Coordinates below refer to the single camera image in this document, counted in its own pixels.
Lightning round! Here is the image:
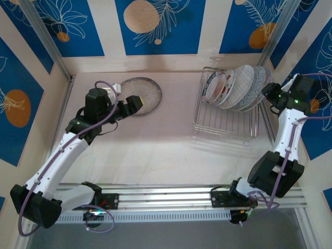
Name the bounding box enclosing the white blue grid plate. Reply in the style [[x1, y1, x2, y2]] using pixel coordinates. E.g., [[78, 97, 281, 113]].
[[225, 64, 255, 109]]

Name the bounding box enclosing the blue speckled white plate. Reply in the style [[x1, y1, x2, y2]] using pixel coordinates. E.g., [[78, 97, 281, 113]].
[[234, 66, 266, 112]]

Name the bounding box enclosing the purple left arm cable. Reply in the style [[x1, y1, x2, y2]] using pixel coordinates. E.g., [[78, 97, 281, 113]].
[[18, 80, 120, 237]]

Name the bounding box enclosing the thin black left wrist cable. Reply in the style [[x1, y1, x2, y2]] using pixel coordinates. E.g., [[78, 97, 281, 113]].
[[98, 121, 119, 136]]

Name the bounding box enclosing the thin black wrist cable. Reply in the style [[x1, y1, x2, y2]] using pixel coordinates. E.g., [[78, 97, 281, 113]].
[[98, 121, 119, 136], [269, 102, 281, 116]]

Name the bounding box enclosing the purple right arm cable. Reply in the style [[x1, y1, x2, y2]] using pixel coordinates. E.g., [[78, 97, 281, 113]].
[[238, 72, 332, 226]]

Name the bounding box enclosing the aluminium side rail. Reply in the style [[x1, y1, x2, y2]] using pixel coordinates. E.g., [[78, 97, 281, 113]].
[[259, 100, 276, 146], [49, 75, 76, 156]]

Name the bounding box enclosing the green rimmed lettered plate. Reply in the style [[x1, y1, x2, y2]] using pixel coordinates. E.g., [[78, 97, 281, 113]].
[[201, 71, 218, 103]]

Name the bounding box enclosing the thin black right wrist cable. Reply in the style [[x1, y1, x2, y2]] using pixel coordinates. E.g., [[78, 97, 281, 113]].
[[269, 102, 281, 116]]

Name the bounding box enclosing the strawberry print teal rimmed plate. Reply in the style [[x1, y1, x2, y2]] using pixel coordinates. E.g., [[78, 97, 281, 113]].
[[216, 68, 236, 107]]

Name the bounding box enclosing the slotted grey cable duct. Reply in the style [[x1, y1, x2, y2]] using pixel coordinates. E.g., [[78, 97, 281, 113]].
[[56, 210, 231, 224]]

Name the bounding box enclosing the black controller box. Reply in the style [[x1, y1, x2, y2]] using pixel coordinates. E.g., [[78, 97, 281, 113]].
[[229, 207, 254, 226], [82, 209, 105, 223]]

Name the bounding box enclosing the metal wire dish rack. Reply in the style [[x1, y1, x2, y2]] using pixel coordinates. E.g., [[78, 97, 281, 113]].
[[193, 66, 261, 148]]

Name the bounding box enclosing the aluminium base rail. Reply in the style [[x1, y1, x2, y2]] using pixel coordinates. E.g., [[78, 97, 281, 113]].
[[57, 183, 304, 212]]

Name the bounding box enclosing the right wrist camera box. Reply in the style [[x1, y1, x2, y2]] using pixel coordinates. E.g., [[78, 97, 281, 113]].
[[281, 73, 299, 93]]

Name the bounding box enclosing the dark rimmed speckled plate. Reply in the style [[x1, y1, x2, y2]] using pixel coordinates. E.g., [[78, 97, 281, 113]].
[[118, 77, 163, 117]]

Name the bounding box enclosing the white plate thin red rim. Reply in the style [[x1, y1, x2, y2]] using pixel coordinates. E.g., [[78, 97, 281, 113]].
[[207, 72, 227, 104]]

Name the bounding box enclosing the multicolour speckled plate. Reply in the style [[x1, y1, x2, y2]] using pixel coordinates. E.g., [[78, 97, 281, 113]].
[[248, 67, 273, 109]]

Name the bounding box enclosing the aluminium corner post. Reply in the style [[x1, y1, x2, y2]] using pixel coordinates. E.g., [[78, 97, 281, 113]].
[[256, 0, 321, 68], [19, 0, 75, 81]]

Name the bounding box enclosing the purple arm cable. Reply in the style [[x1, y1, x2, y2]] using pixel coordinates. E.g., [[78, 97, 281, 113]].
[[18, 80, 120, 237], [238, 72, 332, 226]]

